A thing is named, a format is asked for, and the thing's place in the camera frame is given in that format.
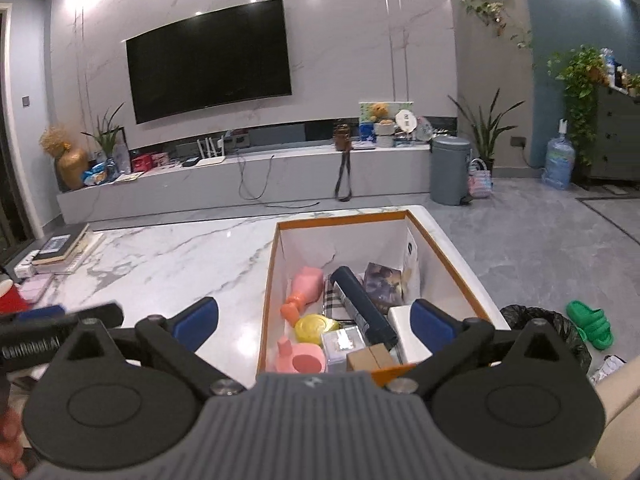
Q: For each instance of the white wifi router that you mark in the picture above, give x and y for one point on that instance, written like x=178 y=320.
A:
x=212 y=151

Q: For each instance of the black bin bag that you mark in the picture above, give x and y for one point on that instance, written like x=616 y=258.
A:
x=558 y=328

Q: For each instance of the orange cardboard box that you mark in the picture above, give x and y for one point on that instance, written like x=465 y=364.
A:
x=354 y=240

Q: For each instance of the green potted grass plant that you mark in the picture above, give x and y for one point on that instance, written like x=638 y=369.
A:
x=105 y=136

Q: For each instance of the black television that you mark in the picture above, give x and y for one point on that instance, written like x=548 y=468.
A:
x=232 y=55

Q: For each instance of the teddy bear toy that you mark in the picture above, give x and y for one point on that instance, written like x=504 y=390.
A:
x=379 y=112

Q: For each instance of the illustrated card box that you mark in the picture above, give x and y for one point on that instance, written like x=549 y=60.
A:
x=383 y=286

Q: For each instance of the dark grey cabinet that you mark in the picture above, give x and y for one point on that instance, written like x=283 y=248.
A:
x=615 y=154

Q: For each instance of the clear plastic small box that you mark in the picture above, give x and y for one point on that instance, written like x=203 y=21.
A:
x=338 y=344

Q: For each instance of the pink woven basket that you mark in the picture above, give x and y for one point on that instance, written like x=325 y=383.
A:
x=479 y=180

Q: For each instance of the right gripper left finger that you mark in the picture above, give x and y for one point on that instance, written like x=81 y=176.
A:
x=173 y=342

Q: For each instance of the pink tape dispenser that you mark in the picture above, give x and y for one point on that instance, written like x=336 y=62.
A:
x=301 y=358

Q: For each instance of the dark blue spray can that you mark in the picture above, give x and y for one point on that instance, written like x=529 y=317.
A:
x=372 y=324

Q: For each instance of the grey tv console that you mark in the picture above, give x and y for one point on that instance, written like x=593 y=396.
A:
x=261 y=178

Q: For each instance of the green slipper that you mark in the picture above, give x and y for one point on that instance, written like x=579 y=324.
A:
x=594 y=323

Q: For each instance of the pink bottle orange cap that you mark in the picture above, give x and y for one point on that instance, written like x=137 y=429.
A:
x=307 y=286

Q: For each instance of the blue water jug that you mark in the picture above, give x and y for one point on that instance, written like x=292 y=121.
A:
x=559 y=162

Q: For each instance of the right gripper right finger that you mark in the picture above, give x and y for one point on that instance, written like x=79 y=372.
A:
x=455 y=346

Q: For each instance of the plaid fabric case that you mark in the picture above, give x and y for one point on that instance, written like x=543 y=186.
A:
x=333 y=306

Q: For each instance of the grey pedal trash bin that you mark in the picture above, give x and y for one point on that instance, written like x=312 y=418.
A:
x=450 y=156

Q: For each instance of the white blue packet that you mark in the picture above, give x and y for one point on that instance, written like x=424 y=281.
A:
x=411 y=274

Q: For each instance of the gold vase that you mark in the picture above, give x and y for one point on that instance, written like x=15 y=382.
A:
x=71 y=165

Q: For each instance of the person left hand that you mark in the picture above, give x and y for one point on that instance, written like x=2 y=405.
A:
x=11 y=449

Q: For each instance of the red mug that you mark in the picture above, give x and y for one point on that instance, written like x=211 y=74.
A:
x=11 y=300

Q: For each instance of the pink flat case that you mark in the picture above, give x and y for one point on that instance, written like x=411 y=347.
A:
x=32 y=289

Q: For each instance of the yellow round tin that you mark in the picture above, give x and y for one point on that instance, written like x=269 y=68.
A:
x=310 y=328

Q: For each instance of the brown cardboard small box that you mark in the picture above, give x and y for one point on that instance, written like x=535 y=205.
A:
x=370 y=359

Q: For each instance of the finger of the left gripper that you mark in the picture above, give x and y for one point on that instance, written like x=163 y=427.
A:
x=110 y=315
x=44 y=312

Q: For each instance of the tall leafy floor plant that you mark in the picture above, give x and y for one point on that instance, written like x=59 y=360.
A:
x=486 y=125

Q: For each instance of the stacked books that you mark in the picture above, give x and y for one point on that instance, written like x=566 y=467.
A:
x=66 y=249

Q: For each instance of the climbing pothos plant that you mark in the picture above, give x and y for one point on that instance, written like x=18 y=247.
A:
x=581 y=71

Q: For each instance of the brown camera with strap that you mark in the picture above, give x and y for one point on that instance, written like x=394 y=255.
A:
x=342 y=138

